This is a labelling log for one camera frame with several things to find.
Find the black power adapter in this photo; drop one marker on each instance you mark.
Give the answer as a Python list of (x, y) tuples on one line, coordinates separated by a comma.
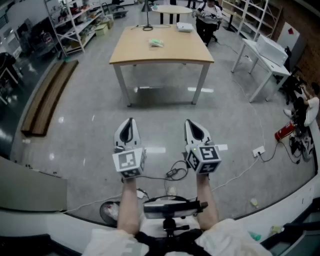
[(172, 173)]

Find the wooden table with white legs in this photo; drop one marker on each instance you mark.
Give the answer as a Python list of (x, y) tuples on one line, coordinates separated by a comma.
[(140, 50)]

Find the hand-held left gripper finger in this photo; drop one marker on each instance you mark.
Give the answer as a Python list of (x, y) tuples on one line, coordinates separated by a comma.
[(117, 137), (136, 135)]

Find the black chest camera mount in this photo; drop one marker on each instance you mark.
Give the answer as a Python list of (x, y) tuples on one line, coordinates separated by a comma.
[(170, 210)]

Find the person's white shoe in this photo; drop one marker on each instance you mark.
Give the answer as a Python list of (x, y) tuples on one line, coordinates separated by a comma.
[(172, 191)]

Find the pale green box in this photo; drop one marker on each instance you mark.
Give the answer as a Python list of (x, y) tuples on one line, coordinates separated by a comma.
[(101, 30)]

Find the white side table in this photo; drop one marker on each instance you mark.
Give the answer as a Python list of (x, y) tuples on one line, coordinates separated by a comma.
[(272, 68)]

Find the black desk lamp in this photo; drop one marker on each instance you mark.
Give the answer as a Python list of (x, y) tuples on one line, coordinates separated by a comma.
[(147, 17)]

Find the grey cabinet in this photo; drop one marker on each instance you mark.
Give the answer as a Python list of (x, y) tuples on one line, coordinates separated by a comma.
[(30, 187)]

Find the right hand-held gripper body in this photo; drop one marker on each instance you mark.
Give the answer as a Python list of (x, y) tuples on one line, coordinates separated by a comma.
[(206, 157)]

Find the person's right forearm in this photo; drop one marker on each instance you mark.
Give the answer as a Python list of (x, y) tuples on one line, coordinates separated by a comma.
[(206, 200)]

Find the red fire extinguisher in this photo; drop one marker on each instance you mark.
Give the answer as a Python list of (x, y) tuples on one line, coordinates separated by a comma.
[(283, 131)]

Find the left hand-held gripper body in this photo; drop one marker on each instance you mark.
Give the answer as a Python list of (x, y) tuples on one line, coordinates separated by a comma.
[(128, 161)]

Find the person's white shirt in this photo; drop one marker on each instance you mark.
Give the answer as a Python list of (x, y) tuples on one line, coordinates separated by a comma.
[(225, 240)]

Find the empty white shelf rack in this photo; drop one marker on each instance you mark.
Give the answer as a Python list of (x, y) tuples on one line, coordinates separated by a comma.
[(252, 17)]

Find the small yellow-green bottle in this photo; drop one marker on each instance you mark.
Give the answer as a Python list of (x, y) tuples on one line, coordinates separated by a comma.
[(254, 203)]

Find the white book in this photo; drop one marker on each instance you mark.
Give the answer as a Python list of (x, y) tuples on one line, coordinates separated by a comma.
[(184, 26)]

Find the brown wooden planks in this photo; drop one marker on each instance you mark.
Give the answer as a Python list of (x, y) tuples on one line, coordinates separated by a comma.
[(47, 100)]

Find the black trash bin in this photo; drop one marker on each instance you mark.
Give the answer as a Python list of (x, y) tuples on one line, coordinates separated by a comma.
[(106, 212)]

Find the white box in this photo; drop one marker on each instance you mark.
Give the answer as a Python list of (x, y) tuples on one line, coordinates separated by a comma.
[(271, 50)]

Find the white power strip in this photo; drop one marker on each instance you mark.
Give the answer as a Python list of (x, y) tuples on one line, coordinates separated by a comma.
[(142, 193), (258, 151)]

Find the person's left forearm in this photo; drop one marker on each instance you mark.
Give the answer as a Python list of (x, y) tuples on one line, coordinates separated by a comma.
[(128, 205)]

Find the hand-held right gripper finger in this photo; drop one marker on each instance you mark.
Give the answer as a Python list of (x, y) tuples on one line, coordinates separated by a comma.
[(206, 137), (187, 136)]

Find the mint green and white plastic object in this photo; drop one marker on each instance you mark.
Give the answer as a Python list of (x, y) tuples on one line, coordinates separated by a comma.
[(156, 45)]

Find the white shelf rack with goods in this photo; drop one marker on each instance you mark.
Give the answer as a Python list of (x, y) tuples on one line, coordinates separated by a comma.
[(75, 22)]

